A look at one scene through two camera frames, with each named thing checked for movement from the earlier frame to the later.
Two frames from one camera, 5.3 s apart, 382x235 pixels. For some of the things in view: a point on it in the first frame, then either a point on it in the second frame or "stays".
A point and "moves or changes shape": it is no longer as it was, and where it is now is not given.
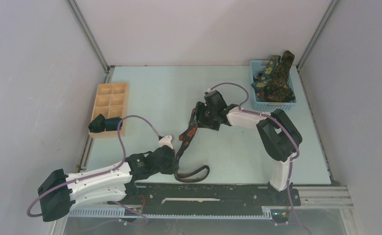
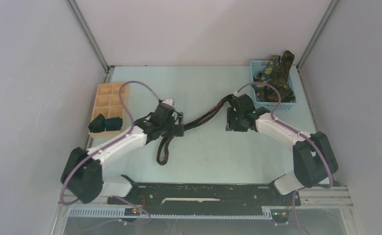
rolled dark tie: x=98 y=124 stays
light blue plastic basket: x=258 y=67 stays
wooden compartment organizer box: x=111 y=101 stays
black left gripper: x=171 y=170 → x=176 y=130
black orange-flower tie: x=186 y=137 moves or changes shape
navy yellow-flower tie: x=263 y=77 stays
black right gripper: x=201 y=107 → x=231 y=112
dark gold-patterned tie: x=278 y=89 stays
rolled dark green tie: x=111 y=124 stays
